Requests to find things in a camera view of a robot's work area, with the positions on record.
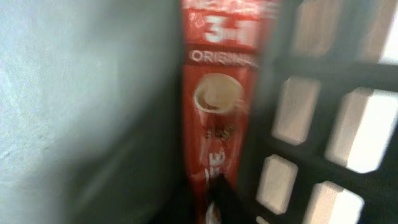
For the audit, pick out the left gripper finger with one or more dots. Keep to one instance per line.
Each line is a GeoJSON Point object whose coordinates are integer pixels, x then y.
{"type": "Point", "coordinates": [227, 201]}

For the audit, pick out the red coffee stick sachet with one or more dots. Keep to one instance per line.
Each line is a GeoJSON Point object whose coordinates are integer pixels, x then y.
{"type": "Point", "coordinates": [222, 40]}

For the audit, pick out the grey plastic basket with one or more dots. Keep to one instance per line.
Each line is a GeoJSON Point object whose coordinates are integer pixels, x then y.
{"type": "Point", "coordinates": [92, 126]}

